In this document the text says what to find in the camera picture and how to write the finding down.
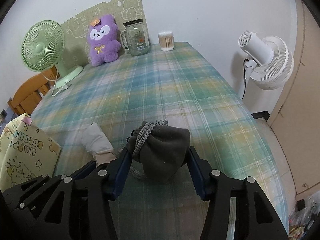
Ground glass mason jar mug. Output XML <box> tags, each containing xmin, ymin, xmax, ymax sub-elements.
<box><xmin>120</xmin><ymin>18</ymin><xmax>150</xmax><ymax>56</ymax></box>

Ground yellow cartoon storage box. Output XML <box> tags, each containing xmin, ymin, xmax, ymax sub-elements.
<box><xmin>1</xmin><ymin>113</ymin><xmax>61</xmax><ymax>192</ymax></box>

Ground white standing fan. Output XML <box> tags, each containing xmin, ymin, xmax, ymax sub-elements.
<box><xmin>238</xmin><ymin>30</ymin><xmax>294</xmax><ymax>90</ymax></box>

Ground wooden bed headboard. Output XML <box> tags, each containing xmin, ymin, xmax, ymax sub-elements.
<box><xmin>8</xmin><ymin>66</ymin><xmax>60</xmax><ymax>115</ymax></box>

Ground plaid tablecloth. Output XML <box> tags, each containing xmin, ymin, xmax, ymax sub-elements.
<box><xmin>31</xmin><ymin>42</ymin><xmax>289</xmax><ymax>239</ymax></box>

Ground white fan power cord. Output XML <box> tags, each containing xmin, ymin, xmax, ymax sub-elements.
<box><xmin>41</xmin><ymin>69</ymin><xmax>72</xmax><ymax>97</ymax></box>

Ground green desk fan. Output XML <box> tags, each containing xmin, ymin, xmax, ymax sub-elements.
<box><xmin>21</xmin><ymin>20</ymin><xmax>84</xmax><ymax>88</ymax></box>

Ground wall power outlet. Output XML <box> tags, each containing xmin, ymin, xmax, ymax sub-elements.
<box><xmin>0</xmin><ymin>109</ymin><xmax>8</xmax><ymax>121</ymax></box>

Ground cotton swab container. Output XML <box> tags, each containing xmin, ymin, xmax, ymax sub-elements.
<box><xmin>158</xmin><ymin>31</ymin><xmax>174</xmax><ymax>51</ymax></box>

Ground beige wooden door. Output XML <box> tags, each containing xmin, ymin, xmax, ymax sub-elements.
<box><xmin>268</xmin><ymin>0</ymin><xmax>319</xmax><ymax>201</ymax></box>

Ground white socks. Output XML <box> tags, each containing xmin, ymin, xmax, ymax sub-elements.
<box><xmin>81</xmin><ymin>122</ymin><xmax>117</xmax><ymax>166</ymax></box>

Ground patterned cardboard backdrop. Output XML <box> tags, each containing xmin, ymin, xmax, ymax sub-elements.
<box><xmin>61</xmin><ymin>0</ymin><xmax>147</xmax><ymax>70</ymax></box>

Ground purple plush toy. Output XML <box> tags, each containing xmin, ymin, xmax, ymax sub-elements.
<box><xmin>87</xmin><ymin>14</ymin><xmax>121</xmax><ymax>67</ymax></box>

